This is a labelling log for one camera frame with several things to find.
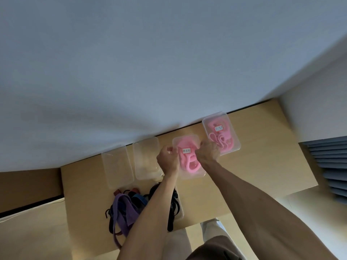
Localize person's right hand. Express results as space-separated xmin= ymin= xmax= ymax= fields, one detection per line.
xmin=196 ymin=139 xmax=222 ymax=167

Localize person's left hand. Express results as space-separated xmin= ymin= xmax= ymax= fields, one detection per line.
xmin=156 ymin=145 xmax=181 ymax=178

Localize clear plastic box with label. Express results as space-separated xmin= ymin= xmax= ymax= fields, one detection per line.
xmin=172 ymin=134 xmax=207 ymax=180
xmin=202 ymin=112 xmax=242 ymax=156

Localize person's right forearm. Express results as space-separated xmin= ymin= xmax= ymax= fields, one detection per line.
xmin=201 ymin=160 xmax=340 ymax=260

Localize person's left forearm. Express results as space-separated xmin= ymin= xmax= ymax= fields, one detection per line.
xmin=117 ymin=172 xmax=181 ymax=260

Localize pink rubber loop bands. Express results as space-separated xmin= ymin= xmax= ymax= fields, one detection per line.
xmin=176 ymin=137 xmax=203 ymax=174
xmin=208 ymin=117 xmax=235 ymax=153

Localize empty clear plastic box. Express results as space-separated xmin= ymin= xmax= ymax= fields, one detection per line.
xmin=101 ymin=145 xmax=135 ymax=190
xmin=132 ymin=136 xmax=165 ymax=181

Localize blue resistance band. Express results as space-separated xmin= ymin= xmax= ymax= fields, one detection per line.
xmin=132 ymin=194 xmax=148 ymax=207

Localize clear plastic box holding bands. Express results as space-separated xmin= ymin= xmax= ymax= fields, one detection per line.
xmin=172 ymin=186 xmax=185 ymax=223

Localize black resistance bands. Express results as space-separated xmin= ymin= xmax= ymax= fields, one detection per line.
xmin=105 ymin=183 xmax=183 ymax=236

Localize purple resistance band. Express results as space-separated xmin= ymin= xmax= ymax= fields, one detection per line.
xmin=112 ymin=193 xmax=142 ymax=250

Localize person's right leg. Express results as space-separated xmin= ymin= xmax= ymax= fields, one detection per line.
xmin=200 ymin=218 xmax=240 ymax=260

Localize person's leg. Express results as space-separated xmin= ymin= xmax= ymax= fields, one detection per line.
xmin=200 ymin=218 xmax=240 ymax=260
xmin=162 ymin=227 xmax=191 ymax=260

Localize person's left leg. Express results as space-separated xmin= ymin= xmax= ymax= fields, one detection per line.
xmin=162 ymin=227 xmax=191 ymax=260

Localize person's brown shirt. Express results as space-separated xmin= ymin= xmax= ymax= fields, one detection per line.
xmin=185 ymin=235 xmax=246 ymax=260

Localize grey slatted radiator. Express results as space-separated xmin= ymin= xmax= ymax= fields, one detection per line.
xmin=299 ymin=136 xmax=347 ymax=205

